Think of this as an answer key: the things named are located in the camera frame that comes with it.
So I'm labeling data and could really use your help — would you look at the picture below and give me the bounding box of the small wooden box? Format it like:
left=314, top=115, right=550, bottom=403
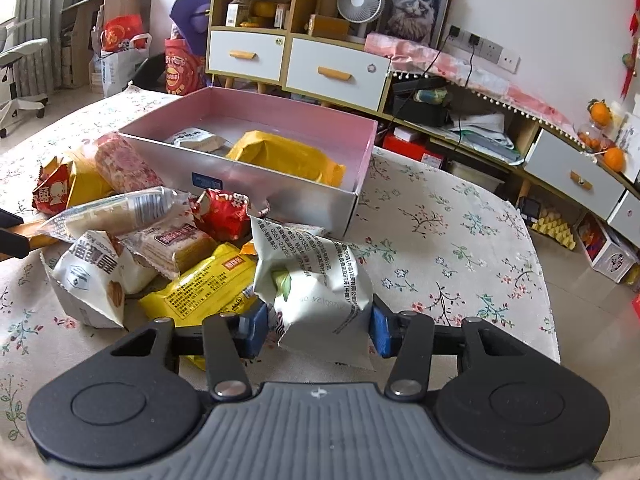
left=307, top=13, right=351, bottom=39

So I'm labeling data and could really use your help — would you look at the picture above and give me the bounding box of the tan snack stick packet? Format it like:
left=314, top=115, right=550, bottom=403
left=9, top=217, right=57, bottom=254

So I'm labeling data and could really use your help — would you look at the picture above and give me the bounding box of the white green snack bag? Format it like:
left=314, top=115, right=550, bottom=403
left=248, top=214, right=377, bottom=357

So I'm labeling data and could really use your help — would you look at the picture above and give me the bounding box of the long wooden cabinet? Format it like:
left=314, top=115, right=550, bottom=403
left=379, top=74, right=640, bottom=237

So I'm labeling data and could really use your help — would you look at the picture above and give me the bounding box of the pink red snack packet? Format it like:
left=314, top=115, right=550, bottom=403
left=94, top=132, right=167, bottom=194

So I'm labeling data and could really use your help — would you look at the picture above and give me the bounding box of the black power adapter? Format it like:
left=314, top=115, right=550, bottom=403
left=517, top=197, right=544, bottom=221

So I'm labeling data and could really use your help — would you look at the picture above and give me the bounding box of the small red snack packet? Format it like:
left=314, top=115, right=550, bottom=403
left=192, top=188, right=252, bottom=244

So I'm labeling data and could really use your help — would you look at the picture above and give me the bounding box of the glass jar of small oranges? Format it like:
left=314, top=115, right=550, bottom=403
left=577, top=122, right=609, bottom=154

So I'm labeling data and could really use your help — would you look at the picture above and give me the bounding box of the red packet white figure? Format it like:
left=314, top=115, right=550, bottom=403
left=32, top=157, right=77, bottom=217

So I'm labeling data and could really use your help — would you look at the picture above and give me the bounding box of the wall socket strip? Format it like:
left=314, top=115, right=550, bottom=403
left=447, top=24, right=519, bottom=71

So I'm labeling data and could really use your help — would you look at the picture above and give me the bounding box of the orange fruit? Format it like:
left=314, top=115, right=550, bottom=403
left=602, top=145, right=626, bottom=171
left=587, top=99, right=614, bottom=129

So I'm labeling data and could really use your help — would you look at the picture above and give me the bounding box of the red printed bag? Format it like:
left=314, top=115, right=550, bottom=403
left=164, top=37, right=207, bottom=96

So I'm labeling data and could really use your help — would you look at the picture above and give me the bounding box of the red hanging ornament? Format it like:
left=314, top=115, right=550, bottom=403
left=619, top=0, right=640, bottom=99

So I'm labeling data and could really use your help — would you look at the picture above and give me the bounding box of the red box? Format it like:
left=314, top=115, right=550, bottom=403
left=382, top=127, right=446, bottom=169

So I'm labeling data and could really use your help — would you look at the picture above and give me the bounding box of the yellow foam tray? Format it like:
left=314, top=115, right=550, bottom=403
left=529, top=211, right=576, bottom=250

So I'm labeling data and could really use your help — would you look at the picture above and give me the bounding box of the clear biscuit roll packet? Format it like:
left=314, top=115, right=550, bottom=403
left=37, top=186, right=194, bottom=242

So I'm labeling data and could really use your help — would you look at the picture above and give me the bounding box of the brown label cracker packet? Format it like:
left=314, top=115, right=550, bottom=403
left=120, top=224, right=219, bottom=282

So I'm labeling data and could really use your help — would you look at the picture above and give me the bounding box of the pink cloth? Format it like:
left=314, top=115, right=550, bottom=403
left=363, top=32, right=577, bottom=135

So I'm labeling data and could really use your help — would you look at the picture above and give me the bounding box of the purple plush toy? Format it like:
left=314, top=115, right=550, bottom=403
left=169, top=0, right=214, bottom=57

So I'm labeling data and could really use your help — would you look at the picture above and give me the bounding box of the pink cardboard box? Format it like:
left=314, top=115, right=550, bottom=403
left=119, top=86, right=379, bottom=241

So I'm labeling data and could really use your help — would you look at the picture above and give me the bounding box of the white shopping bag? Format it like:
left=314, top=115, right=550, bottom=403
left=89, top=33, right=153, bottom=99

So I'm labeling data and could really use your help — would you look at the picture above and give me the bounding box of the clear plastic storage bin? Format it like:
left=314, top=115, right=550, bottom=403
left=449, top=159, right=507, bottom=194

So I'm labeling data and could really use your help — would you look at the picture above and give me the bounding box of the red gift bag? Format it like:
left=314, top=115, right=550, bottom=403
left=101, top=15, right=146, bottom=54

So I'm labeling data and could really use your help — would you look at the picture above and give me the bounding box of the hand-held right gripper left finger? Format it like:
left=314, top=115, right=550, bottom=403
left=111, top=300, right=271, bottom=402

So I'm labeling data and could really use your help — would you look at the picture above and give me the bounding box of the floral tablecloth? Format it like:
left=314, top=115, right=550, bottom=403
left=0, top=84, right=562, bottom=463

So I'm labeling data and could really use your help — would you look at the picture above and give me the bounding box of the plain yellow snack bag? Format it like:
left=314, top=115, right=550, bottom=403
left=64, top=152, right=117, bottom=209

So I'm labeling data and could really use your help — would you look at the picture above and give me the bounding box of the yellow snack packet black print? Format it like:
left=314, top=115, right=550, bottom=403
left=138, top=242, right=262, bottom=372

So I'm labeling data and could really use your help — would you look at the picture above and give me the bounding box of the yellow round tin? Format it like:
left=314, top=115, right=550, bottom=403
left=249, top=0, right=279, bottom=29

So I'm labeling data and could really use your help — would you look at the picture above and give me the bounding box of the framed cat picture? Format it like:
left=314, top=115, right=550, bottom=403
left=375, top=0, right=457, bottom=52

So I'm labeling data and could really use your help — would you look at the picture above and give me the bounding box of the white cabinet drawer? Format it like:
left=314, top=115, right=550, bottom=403
left=523, top=127, right=626, bottom=206

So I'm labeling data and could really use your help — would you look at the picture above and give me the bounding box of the black storage box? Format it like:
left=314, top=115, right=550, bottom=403
left=391, top=77, right=454, bottom=129

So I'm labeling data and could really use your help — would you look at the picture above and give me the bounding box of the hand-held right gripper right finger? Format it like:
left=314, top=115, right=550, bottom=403
left=369, top=294, right=526, bottom=403

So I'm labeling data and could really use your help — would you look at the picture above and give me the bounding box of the black power cable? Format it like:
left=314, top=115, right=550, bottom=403
left=400, top=34, right=482, bottom=162

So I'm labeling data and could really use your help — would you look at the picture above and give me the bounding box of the large yellow snack bag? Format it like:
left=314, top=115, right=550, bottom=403
left=226, top=130, right=347, bottom=189

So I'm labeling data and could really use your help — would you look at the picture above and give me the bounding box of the small white snack packet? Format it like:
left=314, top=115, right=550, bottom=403
left=164, top=127, right=229, bottom=154

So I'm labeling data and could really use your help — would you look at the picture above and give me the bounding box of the small white desk fan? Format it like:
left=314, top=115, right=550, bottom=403
left=336, top=0, right=385, bottom=44

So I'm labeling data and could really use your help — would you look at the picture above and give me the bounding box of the white printed carton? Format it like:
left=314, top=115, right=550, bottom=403
left=574, top=212, right=639, bottom=284

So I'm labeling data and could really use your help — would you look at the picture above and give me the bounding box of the pile of white papers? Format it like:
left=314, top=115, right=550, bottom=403
left=447, top=109, right=521, bottom=164

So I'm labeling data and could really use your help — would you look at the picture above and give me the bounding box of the low wooden drawer cabinet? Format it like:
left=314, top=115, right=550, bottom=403
left=281, top=34, right=394, bottom=114

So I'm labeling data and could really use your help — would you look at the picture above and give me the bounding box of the white snack bag brown print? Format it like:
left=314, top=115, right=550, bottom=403
left=42, top=230, right=157, bottom=329

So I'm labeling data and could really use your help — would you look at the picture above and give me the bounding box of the white office chair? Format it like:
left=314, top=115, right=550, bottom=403
left=0, top=17, right=51, bottom=139

